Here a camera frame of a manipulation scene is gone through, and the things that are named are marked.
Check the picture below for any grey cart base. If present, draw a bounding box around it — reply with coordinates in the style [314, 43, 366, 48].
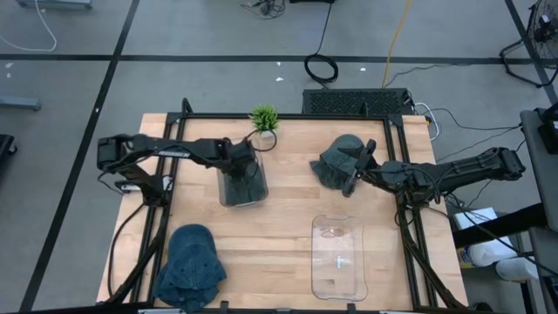
[16, 0, 94, 10]

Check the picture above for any white box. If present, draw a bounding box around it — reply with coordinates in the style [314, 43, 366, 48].
[453, 206, 500, 231]

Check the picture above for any black cable bundle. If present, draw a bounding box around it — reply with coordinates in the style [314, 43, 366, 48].
[240, 0, 287, 20]

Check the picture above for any white paper towel roll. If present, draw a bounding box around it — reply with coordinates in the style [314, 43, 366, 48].
[462, 236, 521, 269]
[494, 256, 541, 282]

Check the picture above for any clear plastic bin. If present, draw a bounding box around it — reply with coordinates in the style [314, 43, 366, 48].
[310, 214, 369, 303]
[216, 138, 269, 208]

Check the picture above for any white floor cable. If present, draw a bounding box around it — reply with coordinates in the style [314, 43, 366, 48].
[0, 0, 58, 53]

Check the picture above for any black computer tower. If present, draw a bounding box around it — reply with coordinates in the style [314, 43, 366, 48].
[301, 87, 416, 117]

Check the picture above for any black coiled floor cable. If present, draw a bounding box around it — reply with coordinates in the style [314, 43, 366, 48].
[303, 0, 340, 85]

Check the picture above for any thin black cable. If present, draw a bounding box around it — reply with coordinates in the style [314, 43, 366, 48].
[424, 106, 523, 133]

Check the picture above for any black desk device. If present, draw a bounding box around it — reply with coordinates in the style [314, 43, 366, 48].
[536, 101, 558, 155]

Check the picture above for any black floor fan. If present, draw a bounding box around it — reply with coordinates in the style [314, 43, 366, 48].
[499, 0, 558, 89]

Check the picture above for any black aluminium table frame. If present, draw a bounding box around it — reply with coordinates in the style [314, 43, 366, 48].
[106, 98, 470, 313]

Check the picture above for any yellow hanging cable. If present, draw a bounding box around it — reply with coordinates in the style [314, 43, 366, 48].
[382, 0, 413, 90]

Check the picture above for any grey furniture foot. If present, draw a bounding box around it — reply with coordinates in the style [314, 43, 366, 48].
[0, 96, 43, 112]

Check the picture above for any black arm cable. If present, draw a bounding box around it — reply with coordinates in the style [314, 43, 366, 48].
[106, 201, 147, 298]

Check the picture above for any grey desk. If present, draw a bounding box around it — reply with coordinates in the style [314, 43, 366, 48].
[519, 108, 558, 280]

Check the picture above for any black beam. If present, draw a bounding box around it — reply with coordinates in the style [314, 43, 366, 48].
[453, 201, 551, 250]

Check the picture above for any black floor item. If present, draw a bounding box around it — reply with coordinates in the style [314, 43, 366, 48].
[0, 133, 19, 160]

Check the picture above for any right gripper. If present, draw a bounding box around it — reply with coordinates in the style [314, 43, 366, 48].
[337, 139, 419, 199]

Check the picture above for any green plant in white pot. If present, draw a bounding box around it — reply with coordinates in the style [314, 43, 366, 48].
[248, 103, 280, 141]

